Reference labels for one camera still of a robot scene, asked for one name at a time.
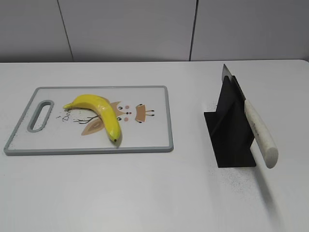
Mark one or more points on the white-handled kitchen knife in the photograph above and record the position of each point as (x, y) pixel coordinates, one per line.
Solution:
(260, 131)

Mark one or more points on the yellow plastic banana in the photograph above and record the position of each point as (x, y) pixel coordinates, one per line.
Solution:
(103, 109)

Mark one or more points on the white grey-rimmed cutting board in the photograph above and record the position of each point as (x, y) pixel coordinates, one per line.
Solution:
(46, 128)

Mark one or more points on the black knife stand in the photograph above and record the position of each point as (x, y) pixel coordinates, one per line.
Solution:
(230, 133)

